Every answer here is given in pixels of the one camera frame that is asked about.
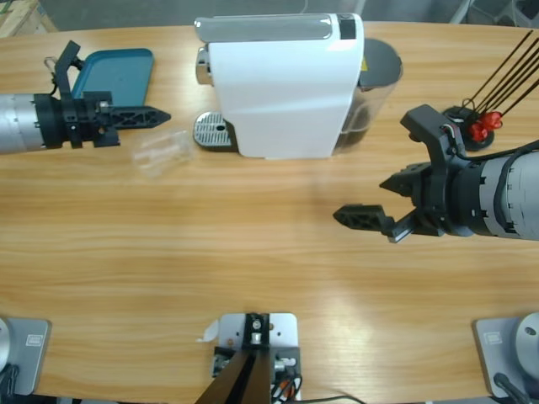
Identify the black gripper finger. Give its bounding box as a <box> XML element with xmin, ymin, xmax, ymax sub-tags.
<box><xmin>378</xmin><ymin>164</ymin><xmax>426</xmax><ymax>198</ymax></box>
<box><xmin>332</xmin><ymin>205</ymin><xmax>396</xmax><ymax>236</ymax></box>
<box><xmin>100</xmin><ymin>105</ymin><xmax>172</xmax><ymax>130</ymax></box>

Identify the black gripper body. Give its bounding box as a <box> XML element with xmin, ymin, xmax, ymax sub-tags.
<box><xmin>33</xmin><ymin>90</ymin><xmax>121</xmax><ymax>151</ymax></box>
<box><xmin>386</xmin><ymin>162</ymin><xmax>454</xmax><ymax>245</ymax></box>

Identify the clear drinking glass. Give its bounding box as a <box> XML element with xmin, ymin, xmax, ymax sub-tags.
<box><xmin>131</xmin><ymin>129</ymin><xmax>197</xmax><ymax>181</ymax></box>

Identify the silver coffee machine lever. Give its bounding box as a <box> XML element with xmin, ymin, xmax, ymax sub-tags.
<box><xmin>193</xmin><ymin>13</ymin><xmax>339</xmax><ymax>43</ymax></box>

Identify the silver arm base disc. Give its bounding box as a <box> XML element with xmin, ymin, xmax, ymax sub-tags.
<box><xmin>0</xmin><ymin>317</ymin><xmax>12</xmax><ymax>369</ymax></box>
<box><xmin>515</xmin><ymin>311</ymin><xmax>539</xmax><ymax>375</ymax></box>

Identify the red coffee capsule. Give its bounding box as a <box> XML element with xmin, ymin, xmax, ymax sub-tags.
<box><xmin>479</xmin><ymin>111</ymin><xmax>505</xmax><ymax>131</ymax></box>
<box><xmin>467</xmin><ymin>122</ymin><xmax>489</xmax><ymax>142</ymax></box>

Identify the white capsule coffee machine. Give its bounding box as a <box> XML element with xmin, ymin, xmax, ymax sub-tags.
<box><xmin>195</xmin><ymin>12</ymin><xmax>366</xmax><ymax>162</ymax></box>

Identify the teal plastic tray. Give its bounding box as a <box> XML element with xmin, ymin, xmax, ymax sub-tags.
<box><xmin>69</xmin><ymin>47</ymin><xmax>156</xmax><ymax>111</ymax></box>

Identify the black capsule holder with rods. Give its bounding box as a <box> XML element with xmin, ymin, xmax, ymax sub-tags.
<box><xmin>441</xmin><ymin>28</ymin><xmax>539</xmax><ymax>152</ymax></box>

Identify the black drip tray silver grate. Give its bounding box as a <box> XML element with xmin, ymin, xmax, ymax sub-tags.
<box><xmin>192</xmin><ymin>110</ymin><xmax>239</xmax><ymax>153</ymax></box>

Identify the cardboard box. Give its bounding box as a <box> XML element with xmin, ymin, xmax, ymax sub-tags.
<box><xmin>0</xmin><ymin>0</ymin><xmax>58</xmax><ymax>39</ymax></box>

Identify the clear water tank dark lid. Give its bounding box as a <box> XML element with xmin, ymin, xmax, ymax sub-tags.
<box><xmin>334</xmin><ymin>36</ymin><xmax>404</xmax><ymax>155</ymax></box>

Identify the white tape piece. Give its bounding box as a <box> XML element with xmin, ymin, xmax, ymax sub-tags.
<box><xmin>195</xmin><ymin>318</ymin><xmax>220</xmax><ymax>343</ymax></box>

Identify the grey bin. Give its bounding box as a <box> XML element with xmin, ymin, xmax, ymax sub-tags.
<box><xmin>511</xmin><ymin>0</ymin><xmax>539</xmax><ymax>21</ymax></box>

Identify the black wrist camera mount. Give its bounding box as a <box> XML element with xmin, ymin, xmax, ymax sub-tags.
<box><xmin>44</xmin><ymin>40</ymin><xmax>85</xmax><ymax>102</ymax></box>
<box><xmin>398</xmin><ymin>104</ymin><xmax>467</xmax><ymax>169</ymax></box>

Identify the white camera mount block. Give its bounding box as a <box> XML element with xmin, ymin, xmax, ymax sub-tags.
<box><xmin>210</xmin><ymin>311</ymin><xmax>302</xmax><ymax>401</ymax></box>

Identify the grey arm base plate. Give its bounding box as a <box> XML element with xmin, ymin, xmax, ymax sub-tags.
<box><xmin>3</xmin><ymin>317</ymin><xmax>53</xmax><ymax>396</ymax></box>
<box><xmin>472</xmin><ymin>316</ymin><xmax>539</xmax><ymax>399</ymax></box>

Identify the white metal frame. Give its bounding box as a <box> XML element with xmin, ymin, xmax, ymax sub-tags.
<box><xmin>448</xmin><ymin>0</ymin><xmax>472</xmax><ymax>24</ymax></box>

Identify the thin black cable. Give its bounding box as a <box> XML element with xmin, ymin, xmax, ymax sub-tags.
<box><xmin>301</xmin><ymin>394</ymin><xmax>359</xmax><ymax>404</ymax></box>

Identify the black and orange wire bundle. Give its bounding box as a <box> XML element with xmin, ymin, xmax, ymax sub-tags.
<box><xmin>269</xmin><ymin>372</ymin><xmax>304</xmax><ymax>401</ymax></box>

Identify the black base cable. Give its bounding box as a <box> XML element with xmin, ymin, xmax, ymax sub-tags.
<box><xmin>492</xmin><ymin>372</ymin><xmax>532</xmax><ymax>404</ymax></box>
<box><xmin>0</xmin><ymin>364</ymin><xmax>21</xmax><ymax>397</ymax></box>

